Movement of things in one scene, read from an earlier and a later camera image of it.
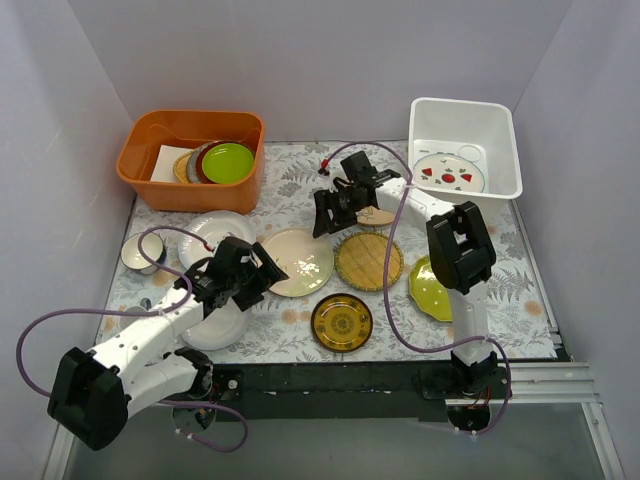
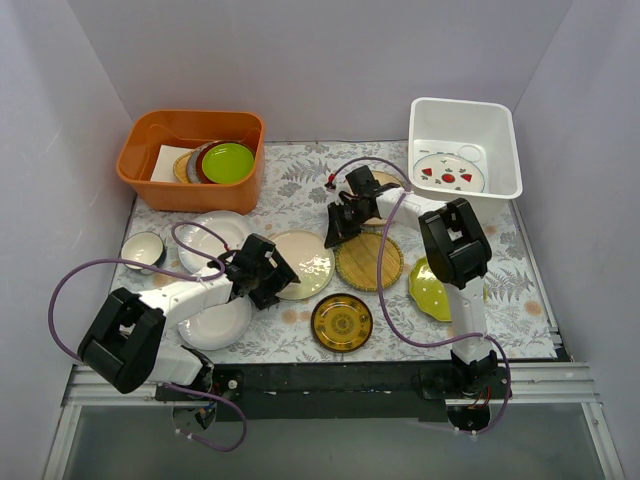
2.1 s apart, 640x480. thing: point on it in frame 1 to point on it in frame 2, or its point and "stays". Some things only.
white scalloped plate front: x=223 y=327 stays
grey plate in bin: x=192 y=164 stays
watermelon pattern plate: x=450 y=171 stays
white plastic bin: x=463 y=151 stays
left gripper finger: x=269 y=274 to x=283 y=276
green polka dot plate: x=428 y=292 stays
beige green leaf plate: x=305 y=257 stays
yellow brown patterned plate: x=342 y=322 stays
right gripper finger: x=326 y=221 to x=340 y=232
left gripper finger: x=266 y=260 to x=278 y=260
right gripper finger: x=325 y=200 to x=338 y=217
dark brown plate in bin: x=200 y=171 stays
